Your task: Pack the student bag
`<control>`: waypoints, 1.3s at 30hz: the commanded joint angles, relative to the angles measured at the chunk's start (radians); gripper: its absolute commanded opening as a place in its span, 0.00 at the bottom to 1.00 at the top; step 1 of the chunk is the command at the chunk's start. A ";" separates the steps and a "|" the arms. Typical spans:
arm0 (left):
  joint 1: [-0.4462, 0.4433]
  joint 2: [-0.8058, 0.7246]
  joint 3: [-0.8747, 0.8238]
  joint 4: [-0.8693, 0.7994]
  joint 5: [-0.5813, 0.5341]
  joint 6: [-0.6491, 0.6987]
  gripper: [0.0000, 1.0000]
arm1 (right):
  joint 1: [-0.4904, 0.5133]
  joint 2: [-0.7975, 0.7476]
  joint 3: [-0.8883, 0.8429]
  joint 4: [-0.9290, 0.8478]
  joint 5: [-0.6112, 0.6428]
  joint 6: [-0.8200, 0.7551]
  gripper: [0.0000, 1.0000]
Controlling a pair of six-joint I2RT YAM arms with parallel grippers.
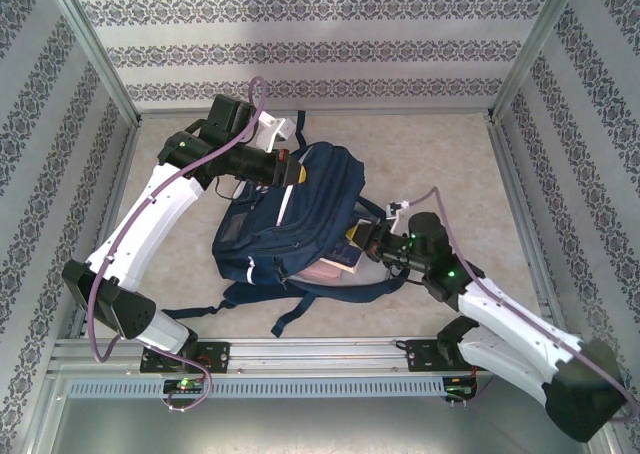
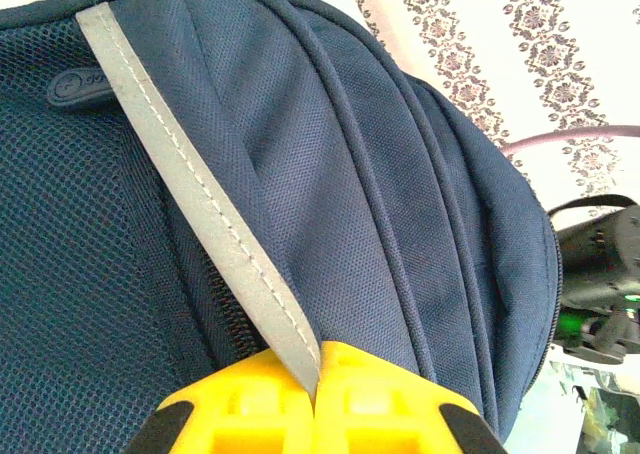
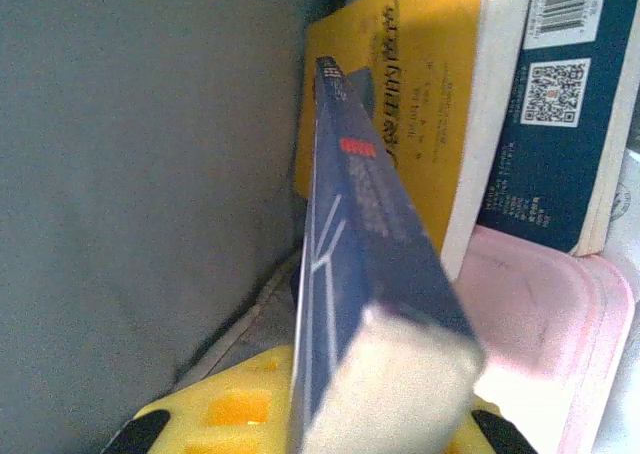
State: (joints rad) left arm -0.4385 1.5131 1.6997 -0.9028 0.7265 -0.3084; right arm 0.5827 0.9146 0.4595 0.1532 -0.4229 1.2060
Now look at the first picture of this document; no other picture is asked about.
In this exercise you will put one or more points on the dark blue book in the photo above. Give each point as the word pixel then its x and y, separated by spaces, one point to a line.
pixel 347 254

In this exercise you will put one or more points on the navy blue backpack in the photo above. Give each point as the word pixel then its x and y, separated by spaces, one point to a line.
pixel 300 214

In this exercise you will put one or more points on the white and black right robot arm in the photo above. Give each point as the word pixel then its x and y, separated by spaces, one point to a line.
pixel 500 359

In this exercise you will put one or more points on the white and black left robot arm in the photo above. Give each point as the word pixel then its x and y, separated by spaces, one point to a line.
pixel 145 224

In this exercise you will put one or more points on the right controller board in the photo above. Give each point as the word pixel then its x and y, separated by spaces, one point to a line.
pixel 460 391

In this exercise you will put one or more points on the controller board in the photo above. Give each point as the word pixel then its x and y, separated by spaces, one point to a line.
pixel 460 391
pixel 182 385

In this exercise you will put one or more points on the grey metal sheet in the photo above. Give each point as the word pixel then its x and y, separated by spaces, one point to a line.
pixel 310 429

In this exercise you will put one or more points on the left controller board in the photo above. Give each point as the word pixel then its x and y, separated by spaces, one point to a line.
pixel 182 385

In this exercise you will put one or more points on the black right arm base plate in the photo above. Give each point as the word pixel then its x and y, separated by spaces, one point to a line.
pixel 425 354

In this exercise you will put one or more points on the aluminium back rail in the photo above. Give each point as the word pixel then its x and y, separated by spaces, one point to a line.
pixel 400 113

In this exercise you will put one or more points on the aluminium mounting rail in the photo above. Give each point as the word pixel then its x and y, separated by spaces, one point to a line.
pixel 310 354

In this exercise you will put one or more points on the aluminium side rail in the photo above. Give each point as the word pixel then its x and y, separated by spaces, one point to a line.
pixel 117 194
pixel 525 214

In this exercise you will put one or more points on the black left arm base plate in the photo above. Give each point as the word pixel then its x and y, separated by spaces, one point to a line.
pixel 215 356

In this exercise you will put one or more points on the aluminium frame post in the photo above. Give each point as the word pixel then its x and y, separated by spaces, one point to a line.
pixel 540 39
pixel 90 49

